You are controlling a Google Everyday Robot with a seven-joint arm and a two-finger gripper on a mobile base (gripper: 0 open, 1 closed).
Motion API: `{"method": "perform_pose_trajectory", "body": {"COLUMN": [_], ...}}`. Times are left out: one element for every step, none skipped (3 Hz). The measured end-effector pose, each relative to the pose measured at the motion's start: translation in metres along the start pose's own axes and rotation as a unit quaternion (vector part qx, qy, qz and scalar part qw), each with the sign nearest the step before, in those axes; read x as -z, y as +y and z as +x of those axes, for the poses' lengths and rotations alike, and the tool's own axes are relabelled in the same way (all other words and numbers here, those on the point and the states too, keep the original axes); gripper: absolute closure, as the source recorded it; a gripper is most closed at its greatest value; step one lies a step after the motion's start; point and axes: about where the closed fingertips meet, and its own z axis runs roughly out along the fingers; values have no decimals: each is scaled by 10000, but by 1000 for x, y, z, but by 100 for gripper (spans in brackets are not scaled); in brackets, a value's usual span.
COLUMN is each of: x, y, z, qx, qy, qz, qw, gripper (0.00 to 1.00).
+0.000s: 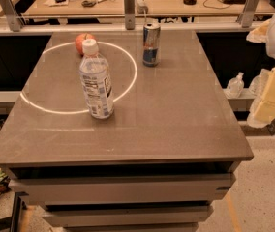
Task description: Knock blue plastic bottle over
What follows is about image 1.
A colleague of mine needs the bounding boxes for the clear sanitizer bottle left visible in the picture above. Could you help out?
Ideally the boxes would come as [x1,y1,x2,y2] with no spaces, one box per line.
[226,72,244,99]

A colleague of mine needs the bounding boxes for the dark sunglasses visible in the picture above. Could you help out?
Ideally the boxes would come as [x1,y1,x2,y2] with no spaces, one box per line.
[81,0,97,8]

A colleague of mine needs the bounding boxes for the right metal bracket post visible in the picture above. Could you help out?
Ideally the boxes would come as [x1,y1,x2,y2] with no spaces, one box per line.
[239,0,259,28]

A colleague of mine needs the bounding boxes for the clear sanitizer bottle right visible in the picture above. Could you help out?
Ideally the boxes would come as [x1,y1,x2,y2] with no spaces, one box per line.
[249,69,269,96]

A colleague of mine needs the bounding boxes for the black cable on desk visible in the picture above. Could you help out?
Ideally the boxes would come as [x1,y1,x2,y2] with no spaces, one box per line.
[202,0,231,10]

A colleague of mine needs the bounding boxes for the left metal bracket post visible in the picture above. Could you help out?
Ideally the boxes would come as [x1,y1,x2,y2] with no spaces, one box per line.
[0,0,23,32]

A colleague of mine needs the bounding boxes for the clear sanitizer bottle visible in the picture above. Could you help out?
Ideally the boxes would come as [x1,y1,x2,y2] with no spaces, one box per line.
[226,72,244,99]
[249,69,269,96]

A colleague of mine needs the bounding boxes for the red apple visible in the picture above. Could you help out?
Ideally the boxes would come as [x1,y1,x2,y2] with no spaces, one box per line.
[75,33,96,55]

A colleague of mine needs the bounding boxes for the blue silver energy drink can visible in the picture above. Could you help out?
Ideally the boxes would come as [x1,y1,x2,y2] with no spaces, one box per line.
[143,22,161,67]

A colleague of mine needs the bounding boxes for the clear plastic water bottle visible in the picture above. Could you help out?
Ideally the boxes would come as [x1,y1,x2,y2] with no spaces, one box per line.
[79,39,114,119]

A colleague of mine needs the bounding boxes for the grey drawer cabinet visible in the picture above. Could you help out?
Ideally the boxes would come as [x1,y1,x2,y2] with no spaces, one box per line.
[0,30,253,232]

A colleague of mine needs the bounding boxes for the white power strip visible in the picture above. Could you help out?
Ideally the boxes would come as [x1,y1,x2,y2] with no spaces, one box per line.
[135,0,148,14]

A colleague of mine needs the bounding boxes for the middle metal bracket post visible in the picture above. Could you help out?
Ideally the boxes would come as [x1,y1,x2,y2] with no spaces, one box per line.
[124,0,135,30]

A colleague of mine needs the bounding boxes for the metal bracket post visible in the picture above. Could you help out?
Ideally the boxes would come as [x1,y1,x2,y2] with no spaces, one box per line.
[124,0,135,30]
[239,0,259,28]
[0,0,23,32]

